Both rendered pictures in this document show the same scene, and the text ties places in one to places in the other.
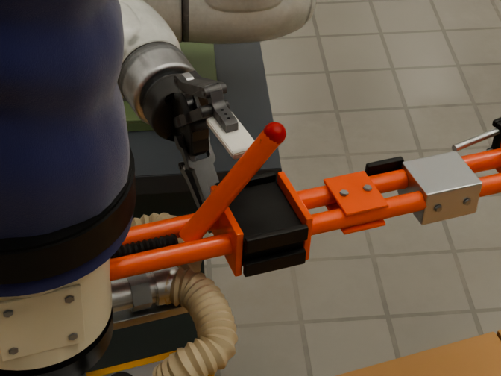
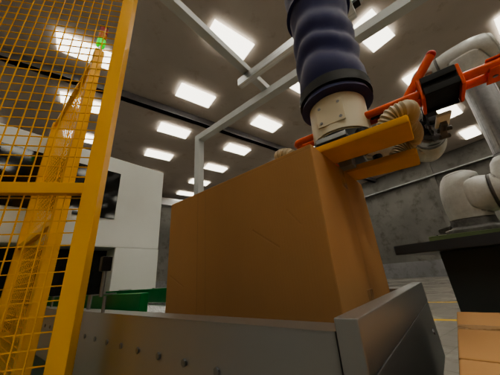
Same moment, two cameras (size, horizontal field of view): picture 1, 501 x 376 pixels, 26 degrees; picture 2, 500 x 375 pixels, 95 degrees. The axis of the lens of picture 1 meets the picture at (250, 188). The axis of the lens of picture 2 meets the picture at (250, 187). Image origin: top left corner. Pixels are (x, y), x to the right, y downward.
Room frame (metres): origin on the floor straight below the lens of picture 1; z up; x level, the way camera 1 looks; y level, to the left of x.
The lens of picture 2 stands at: (0.18, -0.14, 0.66)
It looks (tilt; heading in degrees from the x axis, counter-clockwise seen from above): 22 degrees up; 58
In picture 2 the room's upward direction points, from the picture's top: 4 degrees counter-clockwise
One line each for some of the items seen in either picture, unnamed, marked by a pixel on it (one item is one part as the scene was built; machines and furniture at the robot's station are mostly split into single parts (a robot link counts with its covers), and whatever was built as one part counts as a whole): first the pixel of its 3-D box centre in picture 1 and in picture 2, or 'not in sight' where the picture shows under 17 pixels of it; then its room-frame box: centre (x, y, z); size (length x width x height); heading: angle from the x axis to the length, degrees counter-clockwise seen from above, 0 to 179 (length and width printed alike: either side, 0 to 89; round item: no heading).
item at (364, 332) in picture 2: not in sight; (402, 306); (0.76, 0.19, 0.58); 0.70 x 0.03 x 0.06; 19
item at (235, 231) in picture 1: (259, 222); (439, 91); (0.85, -0.01, 1.07); 0.10 x 0.08 x 0.06; 21
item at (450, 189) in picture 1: (438, 187); not in sight; (0.93, -0.21, 1.05); 0.07 x 0.07 x 0.04; 21
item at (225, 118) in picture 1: (221, 107); not in sight; (0.92, 0.03, 1.17); 0.05 x 0.01 x 0.03; 25
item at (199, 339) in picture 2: not in sight; (64, 335); (0.07, 1.18, 0.50); 2.31 x 0.05 x 0.19; 109
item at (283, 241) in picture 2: not in sight; (267, 249); (0.65, 0.53, 0.75); 0.60 x 0.40 x 0.40; 109
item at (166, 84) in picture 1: (185, 118); (431, 123); (1.02, 0.08, 1.08); 0.09 x 0.07 x 0.08; 25
